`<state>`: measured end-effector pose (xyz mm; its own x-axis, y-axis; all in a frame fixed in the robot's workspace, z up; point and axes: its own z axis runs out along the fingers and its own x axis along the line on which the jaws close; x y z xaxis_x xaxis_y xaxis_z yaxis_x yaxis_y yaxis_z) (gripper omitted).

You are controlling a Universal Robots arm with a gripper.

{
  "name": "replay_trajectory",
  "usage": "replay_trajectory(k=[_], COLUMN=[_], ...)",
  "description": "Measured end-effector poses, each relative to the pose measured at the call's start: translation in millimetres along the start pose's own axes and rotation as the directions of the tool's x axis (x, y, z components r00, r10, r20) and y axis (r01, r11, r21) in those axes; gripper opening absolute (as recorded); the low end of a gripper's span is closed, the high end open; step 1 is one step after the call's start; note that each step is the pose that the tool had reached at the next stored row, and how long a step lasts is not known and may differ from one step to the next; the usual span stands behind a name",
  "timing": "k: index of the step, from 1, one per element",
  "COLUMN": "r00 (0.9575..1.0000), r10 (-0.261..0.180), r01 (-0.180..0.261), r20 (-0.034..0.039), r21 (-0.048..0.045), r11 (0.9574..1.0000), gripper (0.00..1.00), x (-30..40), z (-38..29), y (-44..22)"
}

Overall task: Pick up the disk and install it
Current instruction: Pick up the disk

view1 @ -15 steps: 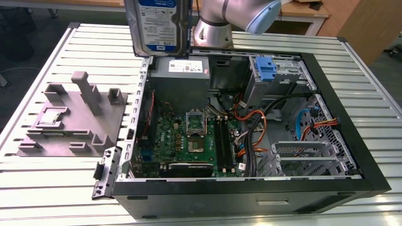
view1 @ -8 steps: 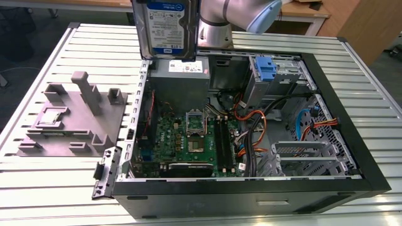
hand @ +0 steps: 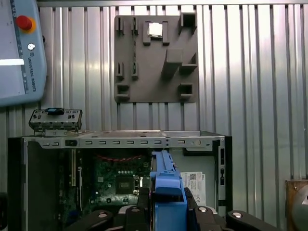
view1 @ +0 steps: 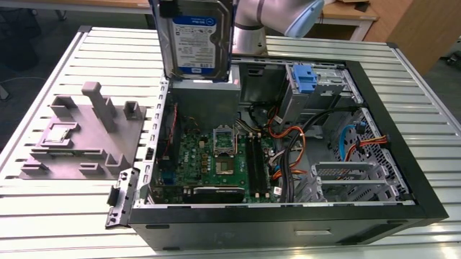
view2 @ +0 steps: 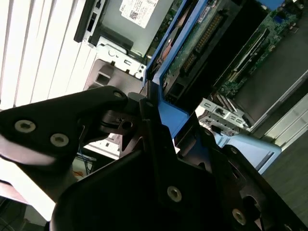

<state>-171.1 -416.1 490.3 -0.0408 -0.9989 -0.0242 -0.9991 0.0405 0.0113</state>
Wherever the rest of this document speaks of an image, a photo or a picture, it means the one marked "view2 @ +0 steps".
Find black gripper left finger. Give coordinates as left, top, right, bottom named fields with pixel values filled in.
left=0, top=80, right=186, bottom=208

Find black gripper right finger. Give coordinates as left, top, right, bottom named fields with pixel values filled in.
left=182, top=113, right=308, bottom=231

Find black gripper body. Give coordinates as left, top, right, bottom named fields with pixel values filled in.
left=49, top=149, right=284, bottom=231

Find hard disk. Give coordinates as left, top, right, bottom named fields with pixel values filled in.
left=143, top=0, right=269, bottom=167

